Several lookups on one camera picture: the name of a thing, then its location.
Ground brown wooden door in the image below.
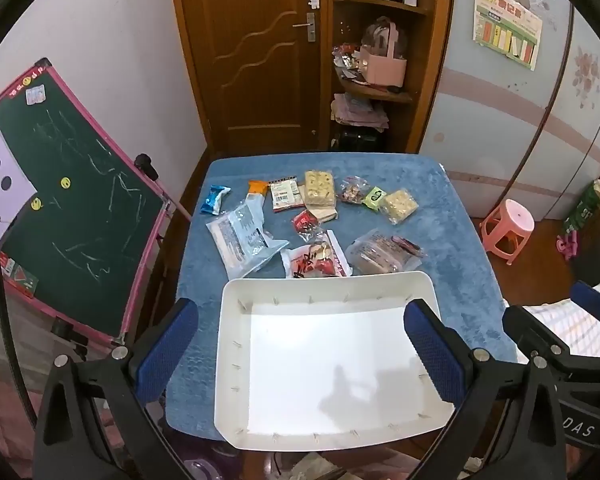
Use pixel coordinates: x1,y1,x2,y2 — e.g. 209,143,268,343
169,0,331,153

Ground striped white bedding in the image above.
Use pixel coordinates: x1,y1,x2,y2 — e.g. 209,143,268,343
520,270,600,356

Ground clear mixed nuts packet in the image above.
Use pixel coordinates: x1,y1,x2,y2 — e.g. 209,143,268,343
337,176,372,206

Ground small puffed rice snack packet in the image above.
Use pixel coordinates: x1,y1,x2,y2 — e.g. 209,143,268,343
380,187,420,226

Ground red and green sticker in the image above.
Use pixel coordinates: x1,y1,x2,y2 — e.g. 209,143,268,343
2,259,40,288

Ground stack of pink cloths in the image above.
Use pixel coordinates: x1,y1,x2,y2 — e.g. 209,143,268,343
330,92,391,128

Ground black easel bracket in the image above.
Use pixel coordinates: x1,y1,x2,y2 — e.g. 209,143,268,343
50,317,88,348

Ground colourful wall poster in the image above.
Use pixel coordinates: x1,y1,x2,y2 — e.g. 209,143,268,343
472,0,543,72

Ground pink plastic stool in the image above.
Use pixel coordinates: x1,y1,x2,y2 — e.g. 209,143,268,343
480,198,536,266

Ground green chalkboard with pink frame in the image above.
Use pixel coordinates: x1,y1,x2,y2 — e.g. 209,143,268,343
0,58,173,350

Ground black cable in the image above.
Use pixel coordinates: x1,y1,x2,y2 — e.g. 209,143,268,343
0,212,41,428

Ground pile of shiny wrappers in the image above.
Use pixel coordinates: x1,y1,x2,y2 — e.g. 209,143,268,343
331,44,363,83

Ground pink toy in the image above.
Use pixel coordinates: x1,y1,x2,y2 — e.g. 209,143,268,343
555,232,581,261

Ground black box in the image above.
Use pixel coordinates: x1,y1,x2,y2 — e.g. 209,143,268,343
332,127,381,151

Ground maroon and white snack packet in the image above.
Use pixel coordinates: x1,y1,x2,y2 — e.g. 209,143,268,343
345,228,427,276

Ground pale blue clear packet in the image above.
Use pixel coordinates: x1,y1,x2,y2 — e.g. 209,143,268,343
206,204,277,278

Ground blue plush blanket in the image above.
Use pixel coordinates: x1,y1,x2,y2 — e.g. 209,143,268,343
162,152,518,443

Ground small red snack packet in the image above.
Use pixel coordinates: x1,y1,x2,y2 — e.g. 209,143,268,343
292,209,323,241

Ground orange and white snack packet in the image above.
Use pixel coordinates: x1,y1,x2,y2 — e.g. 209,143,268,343
242,180,272,213

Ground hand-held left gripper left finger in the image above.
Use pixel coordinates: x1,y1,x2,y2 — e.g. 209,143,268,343
32,298,199,480

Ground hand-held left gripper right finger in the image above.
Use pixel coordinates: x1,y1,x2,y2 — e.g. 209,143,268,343
404,299,567,480

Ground pink basket with handle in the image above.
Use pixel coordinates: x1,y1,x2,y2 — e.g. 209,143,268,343
358,16,408,86

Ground white paper with black dots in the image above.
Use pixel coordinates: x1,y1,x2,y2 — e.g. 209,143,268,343
0,92,38,256

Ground green bag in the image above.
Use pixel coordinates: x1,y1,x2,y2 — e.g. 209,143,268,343
562,180,600,241

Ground black easel knob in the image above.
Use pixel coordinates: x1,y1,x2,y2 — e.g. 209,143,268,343
135,154,159,181

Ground wooden shelf unit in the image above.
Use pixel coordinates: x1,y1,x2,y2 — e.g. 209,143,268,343
320,0,456,155

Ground yellow-green snack packet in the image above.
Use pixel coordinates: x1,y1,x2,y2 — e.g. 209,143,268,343
362,186,388,212

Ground long puffed rice snack packet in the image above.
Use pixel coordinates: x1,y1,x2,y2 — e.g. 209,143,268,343
302,170,338,207

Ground brown label snack packet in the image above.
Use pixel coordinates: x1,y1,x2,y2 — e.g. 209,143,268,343
269,176,305,212

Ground silver door handle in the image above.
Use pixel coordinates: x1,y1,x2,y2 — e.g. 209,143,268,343
292,12,317,42

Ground red and white snack packet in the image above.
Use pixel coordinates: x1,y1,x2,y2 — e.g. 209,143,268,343
280,230,353,279

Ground white plastic tray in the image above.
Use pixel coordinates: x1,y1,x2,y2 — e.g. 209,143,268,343
213,270,456,452

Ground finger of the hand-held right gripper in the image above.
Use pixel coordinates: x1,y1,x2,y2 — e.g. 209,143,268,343
570,281,600,322
502,305,572,369

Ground flower-print sliding wardrobe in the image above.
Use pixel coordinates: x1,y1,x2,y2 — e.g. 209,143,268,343
417,0,600,221

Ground small blue snack packet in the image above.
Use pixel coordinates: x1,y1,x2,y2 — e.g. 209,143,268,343
201,185,232,216

